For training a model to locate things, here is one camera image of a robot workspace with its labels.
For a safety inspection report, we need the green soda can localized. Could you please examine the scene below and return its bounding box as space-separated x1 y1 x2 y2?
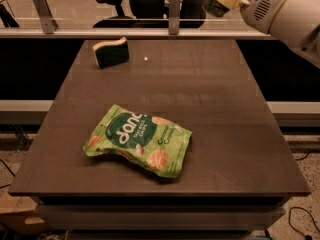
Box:
202 0 229 17

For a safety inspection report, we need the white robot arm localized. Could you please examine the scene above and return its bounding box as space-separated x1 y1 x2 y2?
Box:
202 0 320 68

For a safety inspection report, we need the black office chair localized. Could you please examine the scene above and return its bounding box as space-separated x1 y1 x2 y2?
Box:
93 0 206 28

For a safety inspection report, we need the green yellow sponge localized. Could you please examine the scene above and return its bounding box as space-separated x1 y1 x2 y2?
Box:
92 37 129 69

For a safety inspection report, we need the green rice chips bag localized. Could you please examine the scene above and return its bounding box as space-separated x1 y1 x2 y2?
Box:
83 105 192 178

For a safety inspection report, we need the cardboard box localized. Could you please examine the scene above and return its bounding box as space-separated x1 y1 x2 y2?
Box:
0 191 51 235

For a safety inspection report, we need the middle metal rail bracket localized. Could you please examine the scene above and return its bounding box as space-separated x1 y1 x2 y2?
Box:
168 0 180 35

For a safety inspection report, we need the metal rail bracket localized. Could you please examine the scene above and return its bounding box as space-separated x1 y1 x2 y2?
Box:
168 0 180 35
32 0 58 34

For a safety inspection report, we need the left metal rail bracket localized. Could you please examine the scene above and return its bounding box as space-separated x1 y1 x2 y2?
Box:
32 0 58 34

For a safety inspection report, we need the horizontal metal rail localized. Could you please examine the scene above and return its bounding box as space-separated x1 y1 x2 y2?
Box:
0 28 273 40

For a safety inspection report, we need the black floor cable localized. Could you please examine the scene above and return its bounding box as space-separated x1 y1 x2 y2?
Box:
288 206 320 240

